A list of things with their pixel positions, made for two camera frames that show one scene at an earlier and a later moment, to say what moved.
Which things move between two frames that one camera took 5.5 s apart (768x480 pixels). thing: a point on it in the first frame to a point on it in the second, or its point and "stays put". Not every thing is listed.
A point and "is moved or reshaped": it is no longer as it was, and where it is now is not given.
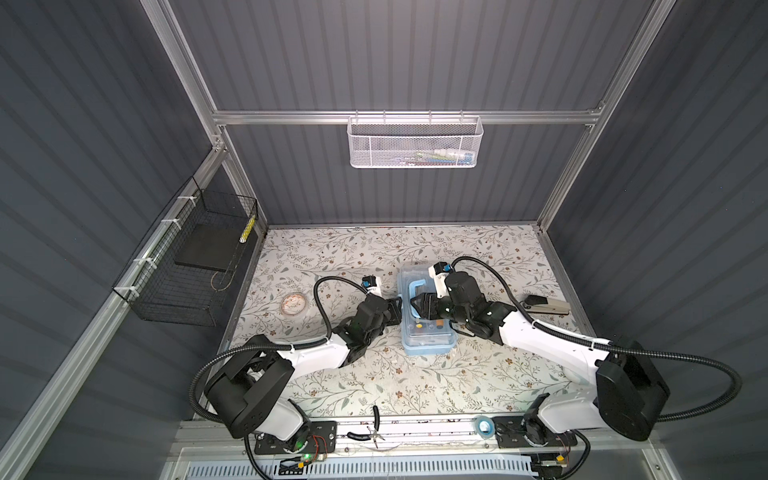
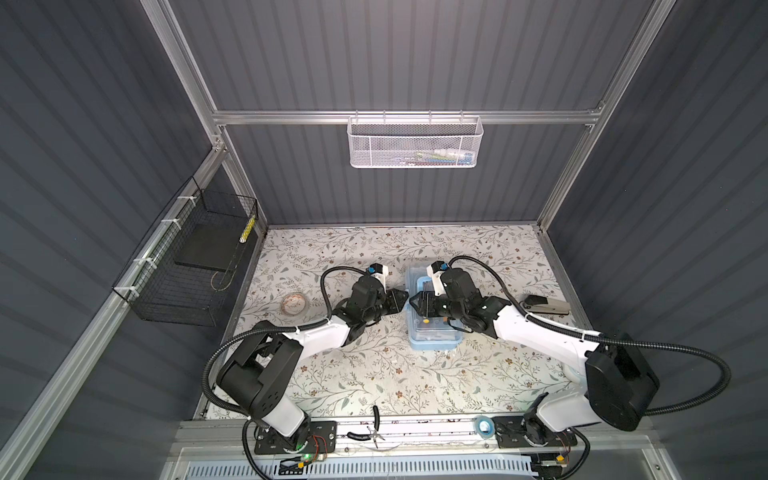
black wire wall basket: (185, 271) stays put
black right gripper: (427, 308) stays put
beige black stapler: (543, 304) stays put
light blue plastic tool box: (429, 351) is moved or reshaped
